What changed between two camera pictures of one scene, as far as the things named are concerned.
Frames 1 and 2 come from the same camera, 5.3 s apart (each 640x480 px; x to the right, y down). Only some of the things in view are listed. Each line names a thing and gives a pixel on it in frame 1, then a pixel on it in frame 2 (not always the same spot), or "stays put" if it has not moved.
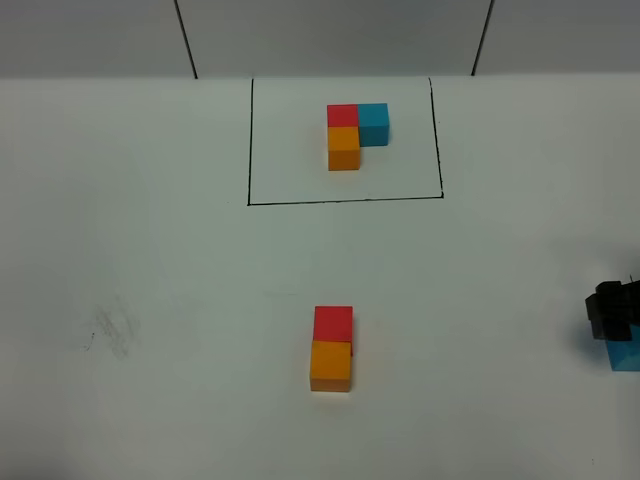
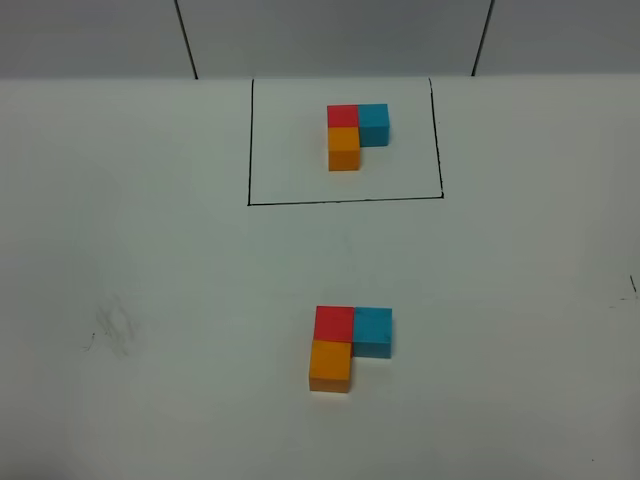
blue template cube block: x=373 y=124 stays put
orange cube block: x=331 y=365 stays put
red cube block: x=334 y=324 stays put
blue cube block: x=624 y=355 → x=372 y=331
